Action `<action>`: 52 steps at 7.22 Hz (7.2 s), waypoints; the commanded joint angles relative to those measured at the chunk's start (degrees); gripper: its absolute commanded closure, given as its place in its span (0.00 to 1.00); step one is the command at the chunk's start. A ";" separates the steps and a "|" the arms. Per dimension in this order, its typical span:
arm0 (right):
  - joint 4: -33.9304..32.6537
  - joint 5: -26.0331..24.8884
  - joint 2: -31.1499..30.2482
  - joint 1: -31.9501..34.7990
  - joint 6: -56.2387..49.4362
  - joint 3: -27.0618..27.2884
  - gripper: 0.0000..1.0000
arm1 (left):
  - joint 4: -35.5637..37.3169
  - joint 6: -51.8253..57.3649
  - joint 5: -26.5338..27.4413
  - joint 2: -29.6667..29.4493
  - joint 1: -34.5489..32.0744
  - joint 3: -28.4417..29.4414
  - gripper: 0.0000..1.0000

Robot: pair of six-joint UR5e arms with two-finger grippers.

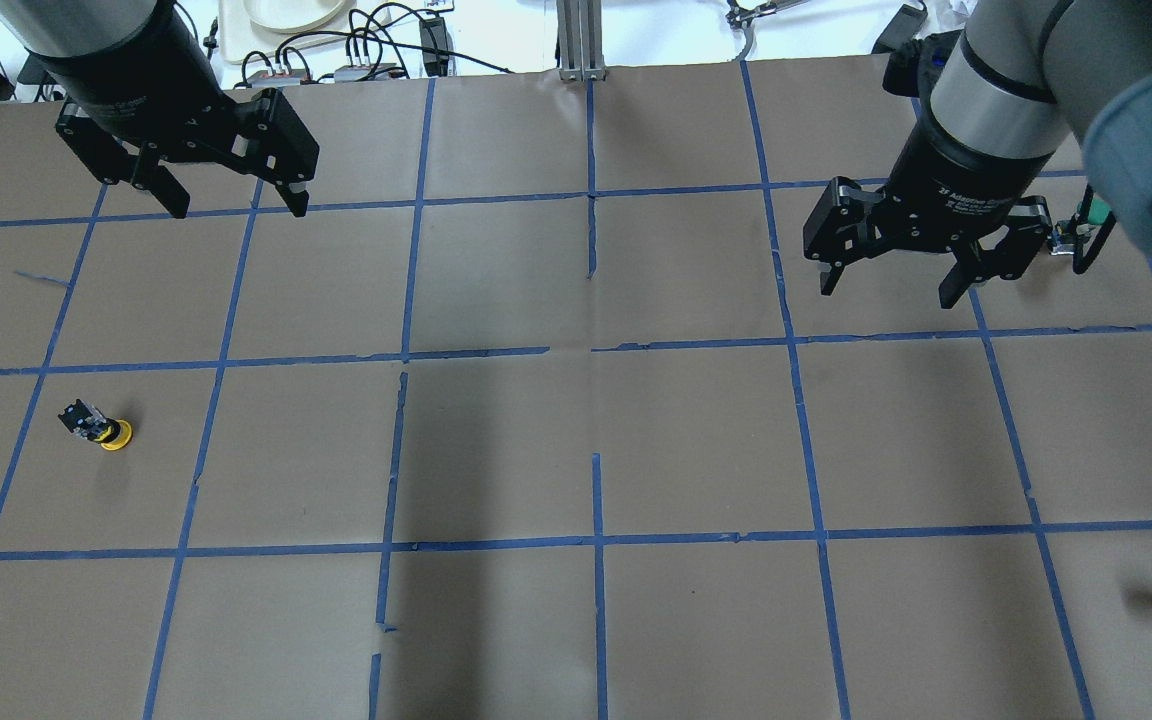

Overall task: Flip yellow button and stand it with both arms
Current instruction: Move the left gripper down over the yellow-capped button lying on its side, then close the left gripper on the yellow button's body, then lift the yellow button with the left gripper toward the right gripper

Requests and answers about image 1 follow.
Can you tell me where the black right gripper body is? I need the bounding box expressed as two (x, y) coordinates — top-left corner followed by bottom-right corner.
(867, 126), (1046, 256)

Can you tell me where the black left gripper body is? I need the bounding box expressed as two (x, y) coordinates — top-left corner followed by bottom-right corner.
(28, 8), (320, 176)

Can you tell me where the yellow push button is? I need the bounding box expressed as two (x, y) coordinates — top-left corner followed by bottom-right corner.
(58, 397), (132, 452)

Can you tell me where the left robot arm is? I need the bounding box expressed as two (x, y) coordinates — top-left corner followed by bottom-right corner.
(0, 1), (320, 218)

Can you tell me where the beige tray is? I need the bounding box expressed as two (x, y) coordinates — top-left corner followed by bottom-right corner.
(218, 1), (358, 65)

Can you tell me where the grey usb hub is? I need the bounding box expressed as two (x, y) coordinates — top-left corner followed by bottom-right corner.
(332, 61), (407, 83)

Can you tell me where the beige plate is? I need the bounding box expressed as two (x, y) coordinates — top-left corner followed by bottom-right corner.
(242, 0), (351, 35)

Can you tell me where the black power adapter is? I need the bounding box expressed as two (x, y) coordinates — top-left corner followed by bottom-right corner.
(419, 14), (452, 77)

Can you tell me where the wrist camera with green cable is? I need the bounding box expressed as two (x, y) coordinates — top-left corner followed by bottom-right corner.
(1048, 184), (1117, 275)

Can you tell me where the aluminium frame post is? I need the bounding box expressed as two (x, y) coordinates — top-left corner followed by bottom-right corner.
(556, 0), (607, 83)

